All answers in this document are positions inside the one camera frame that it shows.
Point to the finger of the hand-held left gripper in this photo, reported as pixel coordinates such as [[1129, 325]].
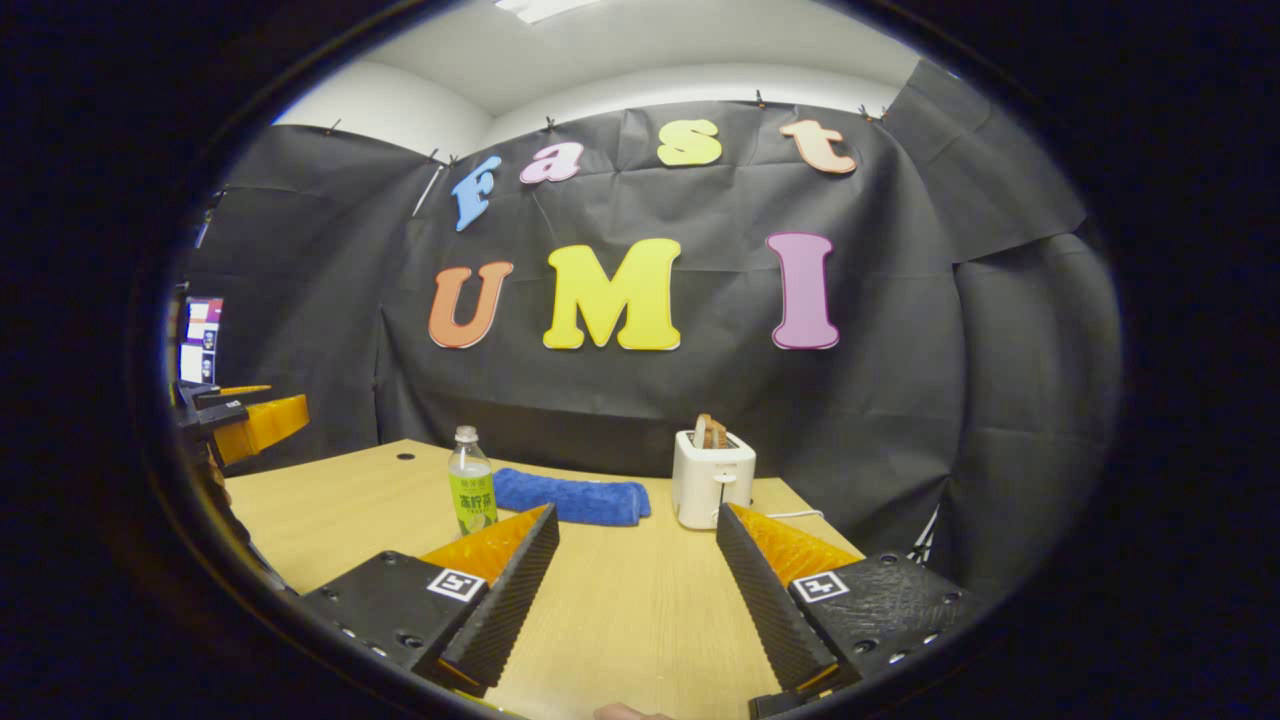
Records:
[[230, 397], [265, 425]]

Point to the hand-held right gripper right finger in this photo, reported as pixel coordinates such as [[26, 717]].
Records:
[[768, 610]]

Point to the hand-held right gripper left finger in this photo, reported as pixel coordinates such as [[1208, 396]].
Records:
[[510, 610]]

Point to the green label water bottle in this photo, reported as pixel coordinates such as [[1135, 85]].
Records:
[[472, 495]]

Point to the computer monitor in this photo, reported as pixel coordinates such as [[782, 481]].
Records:
[[202, 340]]

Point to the blue towel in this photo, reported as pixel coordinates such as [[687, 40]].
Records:
[[575, 498]]

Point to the white toaster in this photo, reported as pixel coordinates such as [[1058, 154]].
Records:
[[712, 485]]

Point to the bread slice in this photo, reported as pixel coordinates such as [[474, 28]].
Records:
[[711, 432]]

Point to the black backdrop cloth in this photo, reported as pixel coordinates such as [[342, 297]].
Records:
[[700, 400]]

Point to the white rod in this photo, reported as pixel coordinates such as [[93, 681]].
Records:
[[428, 190]]

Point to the ceiling light panel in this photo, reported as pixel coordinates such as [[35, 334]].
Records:
[[545, 8]]

